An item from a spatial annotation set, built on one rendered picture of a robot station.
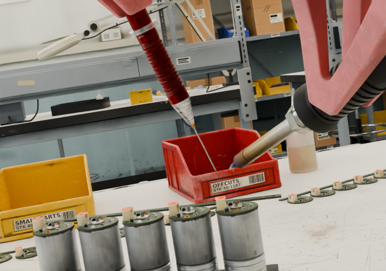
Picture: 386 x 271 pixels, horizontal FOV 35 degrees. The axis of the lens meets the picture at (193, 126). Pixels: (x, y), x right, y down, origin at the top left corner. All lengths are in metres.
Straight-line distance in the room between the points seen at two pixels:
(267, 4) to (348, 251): 4.15
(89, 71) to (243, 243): 2.29
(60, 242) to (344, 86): 0.20
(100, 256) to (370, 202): 0.29
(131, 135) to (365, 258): 4.37
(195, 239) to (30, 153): 4.44
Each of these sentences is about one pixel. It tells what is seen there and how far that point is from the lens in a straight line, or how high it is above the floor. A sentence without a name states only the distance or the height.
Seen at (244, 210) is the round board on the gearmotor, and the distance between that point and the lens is 0.35.
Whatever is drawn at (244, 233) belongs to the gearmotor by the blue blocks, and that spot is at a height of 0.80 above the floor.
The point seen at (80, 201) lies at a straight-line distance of 0.62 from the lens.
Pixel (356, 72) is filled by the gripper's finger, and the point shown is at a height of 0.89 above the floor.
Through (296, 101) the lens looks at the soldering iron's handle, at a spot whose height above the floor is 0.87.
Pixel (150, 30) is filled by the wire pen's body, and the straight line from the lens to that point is 0.31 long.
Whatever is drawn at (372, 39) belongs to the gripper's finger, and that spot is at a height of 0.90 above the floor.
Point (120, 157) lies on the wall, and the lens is 4.78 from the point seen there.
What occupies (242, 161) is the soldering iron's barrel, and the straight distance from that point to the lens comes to 0.32.
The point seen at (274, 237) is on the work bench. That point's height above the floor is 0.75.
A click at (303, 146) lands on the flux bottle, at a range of 0.73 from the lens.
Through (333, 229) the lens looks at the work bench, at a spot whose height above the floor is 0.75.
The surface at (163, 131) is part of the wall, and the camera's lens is 4.79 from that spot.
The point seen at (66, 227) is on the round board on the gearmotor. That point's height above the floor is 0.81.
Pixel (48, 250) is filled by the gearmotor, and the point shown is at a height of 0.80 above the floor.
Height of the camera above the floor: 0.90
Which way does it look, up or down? 6 degrees down
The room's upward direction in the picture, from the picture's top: 9 degrees counter-clockwise
